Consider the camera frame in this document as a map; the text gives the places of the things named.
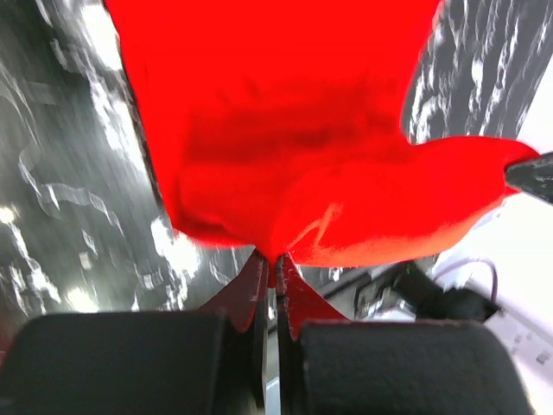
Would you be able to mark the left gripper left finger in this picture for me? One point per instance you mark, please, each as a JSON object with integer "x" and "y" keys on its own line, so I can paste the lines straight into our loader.
{"x": 205, "y": 361}

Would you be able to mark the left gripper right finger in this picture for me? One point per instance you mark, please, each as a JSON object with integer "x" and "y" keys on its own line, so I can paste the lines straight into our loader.
{"x": 329, "y": 364}

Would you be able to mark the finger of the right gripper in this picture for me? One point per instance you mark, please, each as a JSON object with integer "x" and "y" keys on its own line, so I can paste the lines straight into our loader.
{"x": 534, "y": 177}

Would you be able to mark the red t shirt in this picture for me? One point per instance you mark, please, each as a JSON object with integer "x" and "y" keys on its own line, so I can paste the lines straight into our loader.
{"x": 277, "y": 124}

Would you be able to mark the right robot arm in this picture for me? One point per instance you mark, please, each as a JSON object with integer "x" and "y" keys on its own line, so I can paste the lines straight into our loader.
{"x": 430, "y": 301}

